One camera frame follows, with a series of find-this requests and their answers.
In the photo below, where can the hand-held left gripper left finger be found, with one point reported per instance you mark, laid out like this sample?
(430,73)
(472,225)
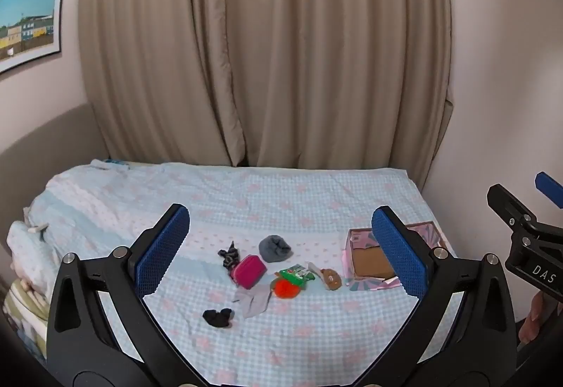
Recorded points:
(162,250)

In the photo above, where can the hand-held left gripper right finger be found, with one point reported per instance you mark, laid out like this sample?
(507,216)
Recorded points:
(400,255)

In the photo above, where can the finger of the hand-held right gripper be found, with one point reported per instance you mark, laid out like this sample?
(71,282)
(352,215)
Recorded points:
(506,202)
(550,191)

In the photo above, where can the pink cardboard box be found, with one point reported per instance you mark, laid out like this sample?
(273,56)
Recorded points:
(373,263)

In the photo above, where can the dark striped sock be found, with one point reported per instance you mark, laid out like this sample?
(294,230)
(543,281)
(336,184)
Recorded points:
(229,257)

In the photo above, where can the brown plush toy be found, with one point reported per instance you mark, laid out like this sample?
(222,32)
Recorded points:
(332,279)

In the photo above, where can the black sock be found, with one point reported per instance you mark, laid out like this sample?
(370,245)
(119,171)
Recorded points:
(217,318)

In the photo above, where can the pink pouch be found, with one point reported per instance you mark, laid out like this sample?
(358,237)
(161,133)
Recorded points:
(248,272)

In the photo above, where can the light grey sock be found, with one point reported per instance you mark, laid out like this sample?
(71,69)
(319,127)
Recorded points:
(255,301)

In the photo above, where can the green packet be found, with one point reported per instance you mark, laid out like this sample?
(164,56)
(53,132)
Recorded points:
(295,273)

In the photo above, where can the orange fluffy ball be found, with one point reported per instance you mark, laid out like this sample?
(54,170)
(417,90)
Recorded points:
(286,288)

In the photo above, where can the person's right hand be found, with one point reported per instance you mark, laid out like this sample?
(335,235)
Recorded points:
(533,316)

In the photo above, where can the light blue checked bedsheet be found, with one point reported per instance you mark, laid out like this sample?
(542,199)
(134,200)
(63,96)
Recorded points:
(281,202)

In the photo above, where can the folded light blue quilt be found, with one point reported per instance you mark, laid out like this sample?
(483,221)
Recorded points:
(31,250)

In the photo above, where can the green striped cloth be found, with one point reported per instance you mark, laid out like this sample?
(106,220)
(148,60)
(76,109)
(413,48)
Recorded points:
(26,316)

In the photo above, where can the beige curtain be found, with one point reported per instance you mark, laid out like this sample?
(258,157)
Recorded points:
(158,61)
(334,61)

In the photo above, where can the framed wall picture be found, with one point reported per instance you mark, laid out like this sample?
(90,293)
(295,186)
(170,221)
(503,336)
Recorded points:
(28,24)

